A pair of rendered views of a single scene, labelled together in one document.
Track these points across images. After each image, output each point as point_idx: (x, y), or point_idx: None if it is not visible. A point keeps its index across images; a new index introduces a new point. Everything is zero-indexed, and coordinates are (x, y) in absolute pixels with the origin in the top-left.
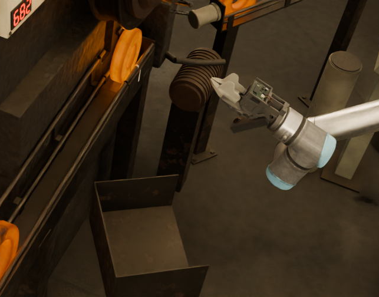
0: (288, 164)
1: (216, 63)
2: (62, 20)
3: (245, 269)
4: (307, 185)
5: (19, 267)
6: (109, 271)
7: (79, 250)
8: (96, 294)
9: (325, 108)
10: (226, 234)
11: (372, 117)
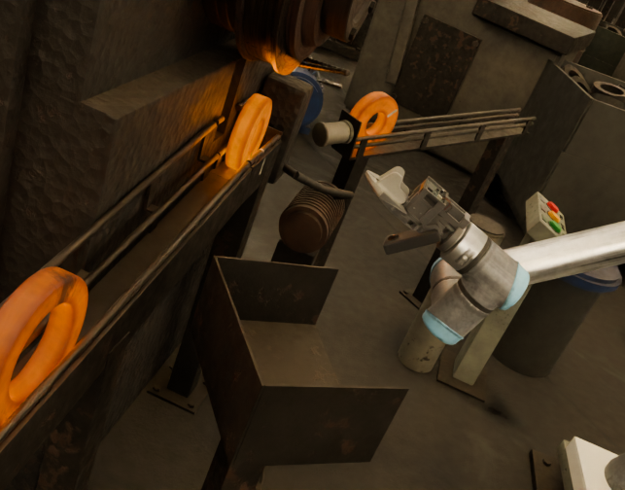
0: (462, 301)
1: (342, 194)
2: (184, 37)
3: (357, 481)
4: (423, 386)
5: (77, 370)
6: (239, 387)
7: (127, 435)
8: None
9: None
10: None
11: (568, 252)
